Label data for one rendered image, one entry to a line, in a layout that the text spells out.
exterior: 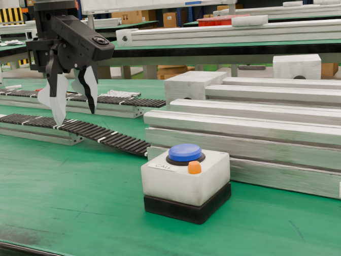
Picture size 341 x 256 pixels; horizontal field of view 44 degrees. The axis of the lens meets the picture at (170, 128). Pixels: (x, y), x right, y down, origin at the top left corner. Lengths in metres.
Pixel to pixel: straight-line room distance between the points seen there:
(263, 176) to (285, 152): 0.05
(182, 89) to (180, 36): 1.56
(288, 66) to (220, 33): 1.34
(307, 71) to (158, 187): 0.56
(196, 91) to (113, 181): 0.27
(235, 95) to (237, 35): 1.52
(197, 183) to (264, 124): 0.13
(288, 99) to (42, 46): 0.43
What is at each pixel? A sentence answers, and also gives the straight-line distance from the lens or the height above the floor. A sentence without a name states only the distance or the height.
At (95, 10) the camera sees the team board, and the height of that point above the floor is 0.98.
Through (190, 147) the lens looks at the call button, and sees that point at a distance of 0.51.
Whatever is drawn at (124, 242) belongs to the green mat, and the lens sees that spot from 0.48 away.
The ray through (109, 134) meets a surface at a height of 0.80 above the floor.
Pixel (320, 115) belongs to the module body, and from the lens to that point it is 0.60.
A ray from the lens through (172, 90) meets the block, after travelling 0.83.
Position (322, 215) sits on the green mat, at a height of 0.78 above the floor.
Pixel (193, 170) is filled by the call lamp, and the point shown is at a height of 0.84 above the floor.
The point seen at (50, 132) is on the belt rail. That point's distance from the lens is 0.84.
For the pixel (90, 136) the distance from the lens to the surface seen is 0.76.
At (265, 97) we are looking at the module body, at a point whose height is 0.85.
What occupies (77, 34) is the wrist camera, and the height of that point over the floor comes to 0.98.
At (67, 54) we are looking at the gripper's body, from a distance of 0.76.
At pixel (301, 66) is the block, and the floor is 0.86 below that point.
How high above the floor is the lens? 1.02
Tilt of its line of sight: 17 degrees down
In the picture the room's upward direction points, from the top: 5 degrees counter-clockwise
